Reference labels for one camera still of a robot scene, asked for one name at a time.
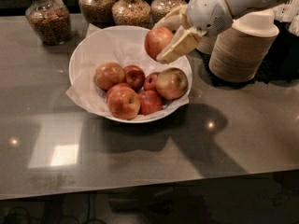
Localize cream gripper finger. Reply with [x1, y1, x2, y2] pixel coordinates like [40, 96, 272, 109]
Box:
[156, 26, 206, 64]
[154, 5, 189, 31]

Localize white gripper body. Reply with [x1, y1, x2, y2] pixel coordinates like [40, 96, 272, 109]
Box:
[186, 0, 233, 36]

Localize red-yellow apple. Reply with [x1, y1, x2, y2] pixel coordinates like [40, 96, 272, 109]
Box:
[144, 27, 174, 60]

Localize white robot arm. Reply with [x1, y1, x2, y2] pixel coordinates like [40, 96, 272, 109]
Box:
[156, 0, 289, 63]

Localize right yellowish apple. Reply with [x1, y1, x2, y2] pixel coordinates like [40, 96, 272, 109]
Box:
[156, 67, 189, 100]

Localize white paper bowl liner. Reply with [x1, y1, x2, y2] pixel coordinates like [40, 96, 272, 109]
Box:
[64, 22, 193, 122]

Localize dark red apple back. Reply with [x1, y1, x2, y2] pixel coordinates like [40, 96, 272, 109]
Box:
[124, 64, 145, 91]

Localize front right red apple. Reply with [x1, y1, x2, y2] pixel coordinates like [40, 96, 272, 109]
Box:
[138, 91, 163, 115]

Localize white bowl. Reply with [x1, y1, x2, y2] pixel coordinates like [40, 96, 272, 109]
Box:
[68, 25, 193, 124]

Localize left back apple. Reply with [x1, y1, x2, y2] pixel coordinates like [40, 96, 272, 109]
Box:
[94, 62, 125, 91]

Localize front left red apple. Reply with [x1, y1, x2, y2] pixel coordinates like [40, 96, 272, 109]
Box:
[107, 87, 141, 120]

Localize back stack paper bowls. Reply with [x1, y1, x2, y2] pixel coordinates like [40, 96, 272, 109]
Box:
[196, 36, 217, 55]

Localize stack paper bowls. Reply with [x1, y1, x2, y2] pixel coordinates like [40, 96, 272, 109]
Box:
[196, 36, 217, 55]
[208, 9, 279, 83]

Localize glass cereal jar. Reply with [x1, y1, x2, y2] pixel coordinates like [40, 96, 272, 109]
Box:
[112, 0, 151, 28]
[25, 0, 71, 46]
[150, 0, 186, 22]
[78, 0, 116, 27]

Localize front stack paper bowls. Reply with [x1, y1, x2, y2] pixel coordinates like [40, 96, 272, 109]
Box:
[208, 9, 279, 83]

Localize white wrapped cutlery pile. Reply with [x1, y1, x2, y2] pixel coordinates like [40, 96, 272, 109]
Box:
[273, 0, 299, 36]

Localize black mat under bowls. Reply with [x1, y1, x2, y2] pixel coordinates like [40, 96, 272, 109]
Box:
[199, 21, 299, 88]

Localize leftmost glass cereal jar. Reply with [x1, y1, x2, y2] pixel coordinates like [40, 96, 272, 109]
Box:
[25, 0, 71, 46]

